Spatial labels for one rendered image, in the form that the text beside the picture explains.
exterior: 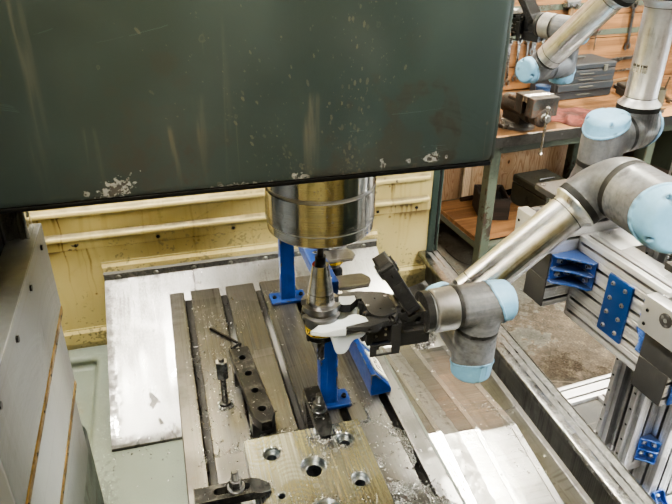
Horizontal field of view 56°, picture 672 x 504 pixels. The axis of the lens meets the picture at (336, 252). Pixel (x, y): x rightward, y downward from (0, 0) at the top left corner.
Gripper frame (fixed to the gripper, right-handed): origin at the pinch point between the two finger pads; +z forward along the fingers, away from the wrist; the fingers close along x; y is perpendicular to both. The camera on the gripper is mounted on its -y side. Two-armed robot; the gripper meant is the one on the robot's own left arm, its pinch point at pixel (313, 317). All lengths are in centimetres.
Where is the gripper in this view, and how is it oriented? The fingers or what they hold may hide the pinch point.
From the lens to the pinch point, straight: 102.7
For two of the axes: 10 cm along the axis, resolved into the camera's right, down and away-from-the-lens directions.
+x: -2.7, -4.7, 8.4
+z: -9.6, 1.2, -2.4
